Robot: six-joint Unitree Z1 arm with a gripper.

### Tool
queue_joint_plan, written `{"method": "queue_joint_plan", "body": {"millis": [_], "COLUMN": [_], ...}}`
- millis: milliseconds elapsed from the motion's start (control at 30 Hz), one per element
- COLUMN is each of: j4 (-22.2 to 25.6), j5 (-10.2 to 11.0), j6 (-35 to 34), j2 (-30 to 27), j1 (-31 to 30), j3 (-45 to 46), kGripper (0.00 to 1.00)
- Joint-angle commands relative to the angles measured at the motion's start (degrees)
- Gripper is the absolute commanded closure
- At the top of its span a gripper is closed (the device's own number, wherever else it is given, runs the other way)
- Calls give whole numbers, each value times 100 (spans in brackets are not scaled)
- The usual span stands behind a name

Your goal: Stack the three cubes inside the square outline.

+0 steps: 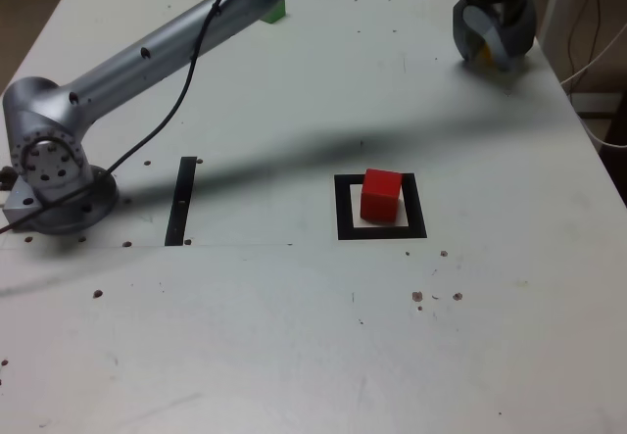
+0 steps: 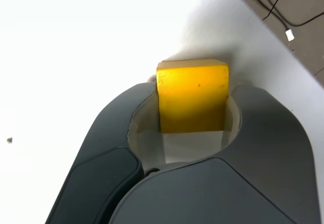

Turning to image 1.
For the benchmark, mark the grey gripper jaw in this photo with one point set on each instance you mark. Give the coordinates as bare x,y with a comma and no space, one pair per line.
504,47
463,37

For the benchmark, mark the yellow cube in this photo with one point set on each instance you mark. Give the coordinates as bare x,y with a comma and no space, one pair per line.
486,53

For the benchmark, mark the red cube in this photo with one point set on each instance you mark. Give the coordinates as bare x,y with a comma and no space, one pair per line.
379,199

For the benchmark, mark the green cube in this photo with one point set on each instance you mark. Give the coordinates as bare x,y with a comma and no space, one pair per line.
275,13

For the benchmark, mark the black tape square outline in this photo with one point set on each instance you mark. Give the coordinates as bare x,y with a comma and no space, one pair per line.
382,234

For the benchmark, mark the black tape strip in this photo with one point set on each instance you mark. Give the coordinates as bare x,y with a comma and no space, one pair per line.
180,199

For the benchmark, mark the white background post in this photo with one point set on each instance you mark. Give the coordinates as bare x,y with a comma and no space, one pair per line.
558,3

